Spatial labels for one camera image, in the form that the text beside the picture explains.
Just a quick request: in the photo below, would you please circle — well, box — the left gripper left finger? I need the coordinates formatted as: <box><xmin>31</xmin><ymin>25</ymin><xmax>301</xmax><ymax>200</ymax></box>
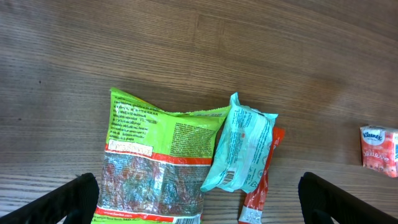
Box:
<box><xmin>1</xmin><ymin>173</ymin><xmax>100</xmax><ymax>224</ymax></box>

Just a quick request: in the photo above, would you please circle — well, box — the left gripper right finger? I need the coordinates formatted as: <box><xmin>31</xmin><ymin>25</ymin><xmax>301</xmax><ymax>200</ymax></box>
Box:
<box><xmin>298</xmin><ymin>172</ymin><xmax>397</xmax><ymax>224</ymax></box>

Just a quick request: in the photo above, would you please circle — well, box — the red stick sachet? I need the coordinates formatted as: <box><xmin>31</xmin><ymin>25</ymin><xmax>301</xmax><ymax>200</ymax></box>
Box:
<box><xmin>238</xmin><ymin>127</ymin><xmax>285</xmax><ymax>224</ymax></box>

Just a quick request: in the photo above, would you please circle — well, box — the red white tissue pack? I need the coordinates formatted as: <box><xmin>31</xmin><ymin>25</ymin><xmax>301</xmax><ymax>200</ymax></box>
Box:
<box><xmin>360</xmin><ymin>126</ymin><xmax>397</xmax><ymax>178</ymax></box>

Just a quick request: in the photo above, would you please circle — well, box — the teal wrapper packet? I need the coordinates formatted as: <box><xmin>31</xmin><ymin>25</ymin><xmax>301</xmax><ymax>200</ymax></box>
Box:
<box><xmin>200</xmin><ymin>93</ymin><xmax>278</xmax><ymax>194</ymax></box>

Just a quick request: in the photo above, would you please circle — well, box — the green snack bag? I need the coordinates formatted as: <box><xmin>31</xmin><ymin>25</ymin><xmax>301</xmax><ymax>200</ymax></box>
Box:
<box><xmin>92</xmin><ymin>88</ymin><xmax>229</xmax><ymax>224</ymax></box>

